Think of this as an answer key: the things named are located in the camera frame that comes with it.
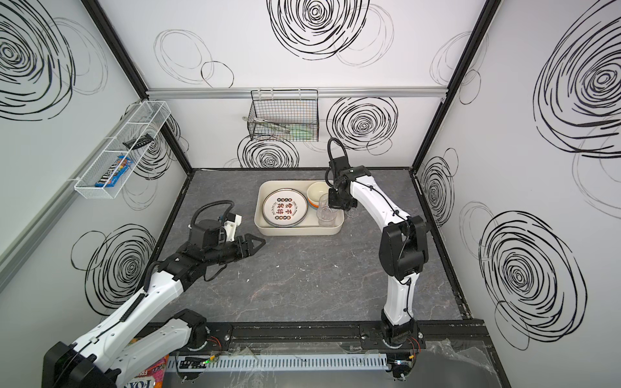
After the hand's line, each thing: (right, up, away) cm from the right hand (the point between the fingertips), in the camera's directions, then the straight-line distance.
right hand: (334, 204), depth 90 cm
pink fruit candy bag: (-52, -46, -25) cm, 73 cm away
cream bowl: (-8, +4, +13) cm, 16 cm away
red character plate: (-20, -2, +12) cm, 23 cm away
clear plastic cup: (-3, -4, +3) cm, 6 cm away
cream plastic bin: (-9, -9, +7) cm, 15 cm away
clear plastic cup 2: (+9, -4, +12) cm, 15 cm away
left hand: (-24, -12, -14) cm, 30 cm away
